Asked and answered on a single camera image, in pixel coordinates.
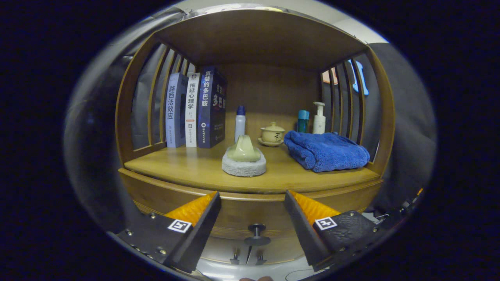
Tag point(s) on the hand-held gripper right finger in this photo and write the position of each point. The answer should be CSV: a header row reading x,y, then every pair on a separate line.
x,y
302,230

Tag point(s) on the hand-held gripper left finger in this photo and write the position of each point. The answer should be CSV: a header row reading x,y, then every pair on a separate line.
x,y
203,230

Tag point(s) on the black drawer knob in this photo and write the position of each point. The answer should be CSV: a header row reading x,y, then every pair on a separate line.
x,y
256,234

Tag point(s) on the wooden drawer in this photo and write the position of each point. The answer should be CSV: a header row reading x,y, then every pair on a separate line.
x,y
250,210

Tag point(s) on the wooden cabinet door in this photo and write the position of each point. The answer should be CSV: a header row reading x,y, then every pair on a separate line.
x,y
226,248
283,251

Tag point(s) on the wooden countertop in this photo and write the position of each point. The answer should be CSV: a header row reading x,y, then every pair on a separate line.
x,y
195,168

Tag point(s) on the wooden cabinet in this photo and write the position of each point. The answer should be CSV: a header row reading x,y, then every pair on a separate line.
x,y
258,39

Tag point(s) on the blue towel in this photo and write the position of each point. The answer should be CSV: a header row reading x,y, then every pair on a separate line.
x,y
326,152

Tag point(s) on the beige lidded teacup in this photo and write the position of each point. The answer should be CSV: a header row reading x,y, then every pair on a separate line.
x,y
272,134

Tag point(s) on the dark equipment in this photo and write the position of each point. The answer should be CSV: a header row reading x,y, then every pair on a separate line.
x,y
402,207

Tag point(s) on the teal bottle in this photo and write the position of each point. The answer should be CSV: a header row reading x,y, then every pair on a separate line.
x,y
302,121

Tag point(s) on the white pump bottle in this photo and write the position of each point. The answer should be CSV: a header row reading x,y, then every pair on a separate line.
x,y
318,119

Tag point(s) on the white bottle blue cap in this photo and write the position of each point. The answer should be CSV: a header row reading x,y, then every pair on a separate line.
x,y
240,123

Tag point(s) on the white book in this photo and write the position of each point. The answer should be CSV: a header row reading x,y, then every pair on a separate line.
x,y
192,109

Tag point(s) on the pale blue book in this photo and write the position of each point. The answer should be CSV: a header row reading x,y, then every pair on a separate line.
x,y
175,111

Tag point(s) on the dark blue book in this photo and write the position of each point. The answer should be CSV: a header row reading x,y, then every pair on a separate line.
x,y
211,107

